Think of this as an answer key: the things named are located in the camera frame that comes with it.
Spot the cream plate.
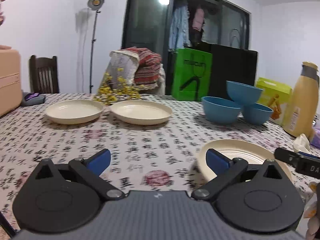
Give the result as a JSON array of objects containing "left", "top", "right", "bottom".
[
  {"left": 197, "top": 139, "right": 293, "bottom": 183},
  {"left": 45, "top": 100, "right": 104, "bottom": 125},
  {"left": 110, "top": 100, "right": 172, "bottom": 126}
]

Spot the blue bowl front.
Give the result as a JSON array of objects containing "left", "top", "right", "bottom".
[{"left": 201, "top": 96, "right": 241, "bottom": 125}]

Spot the blue bowl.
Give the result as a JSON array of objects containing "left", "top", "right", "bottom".
[
  {"left": 242, "top": 103, "right": 273, "bottom": 125},
  {"left": 226, "top": 81, "right": 263, "bottom": 106},
  {"left": 201, "top": 96, "right": 241, "bottom": 125}
]

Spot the blue bowl top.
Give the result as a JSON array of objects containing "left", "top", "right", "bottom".
[{"left": 226, "top": 81, "right": 263, "bottom": 106}]

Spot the yellow thermos jug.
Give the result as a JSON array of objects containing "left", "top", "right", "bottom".
[{"left": 283, "top": 61, "right": 319, "bottom": 138}]

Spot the blue bowl back right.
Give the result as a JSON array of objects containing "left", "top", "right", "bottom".
[{"left": 242, "top": 103, "right": 273, "bottom": 125}]

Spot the yellow-green snack box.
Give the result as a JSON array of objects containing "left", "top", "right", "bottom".
[{"left": 256, "top": 77, "right": 292, "bottom": 126}]

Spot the yellow flower branch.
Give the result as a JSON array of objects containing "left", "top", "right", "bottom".
[{"left": 93, "top": 67, "right": 145, "bottom": 106}]

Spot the purple grey pouch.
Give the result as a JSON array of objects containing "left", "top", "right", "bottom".
[{"left": 20, "top": 92, "right": 46, "bottom": 107}]

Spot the green mucun paper bag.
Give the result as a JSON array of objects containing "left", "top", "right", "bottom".
[{"left": 171, "top": 48, "right": 212, "bottom": 101}]

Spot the black paper bag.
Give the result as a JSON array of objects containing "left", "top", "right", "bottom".
[{"left": 180, "top": 43, "right": 258, "bottom": 101}]

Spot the dark wooden chair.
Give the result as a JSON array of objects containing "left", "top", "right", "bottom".
[{"left": 29, "top": 55, "right": 60, "bottom": 94}]

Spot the patterned red blanket pile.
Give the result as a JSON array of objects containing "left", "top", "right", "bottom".
[{"left": 99, "top": 47, "right": 166, "bottom": 95}]

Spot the pink suitcase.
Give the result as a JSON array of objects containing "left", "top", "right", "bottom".
[{"left": 0, "top": 45, "right": 22, "bottom": 116}]

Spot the light blue hanging shirt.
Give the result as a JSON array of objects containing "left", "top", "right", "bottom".
[{"left": 169, "top": 0, "right": 191, "bottom": 50}]

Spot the pink hanging garment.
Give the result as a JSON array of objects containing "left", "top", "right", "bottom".
[{"left": 192, "top": 6, "right": 204, "bottom": 31}]

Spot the black sliding glass door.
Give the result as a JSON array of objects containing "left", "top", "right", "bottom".
[{"left": 121, "top": 0, "right": 251, "bottom": 55}]

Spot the studio lamp on stand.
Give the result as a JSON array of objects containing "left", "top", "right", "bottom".
[{"left": 87, "top": 0, "right": 105, "bottom": 93}]

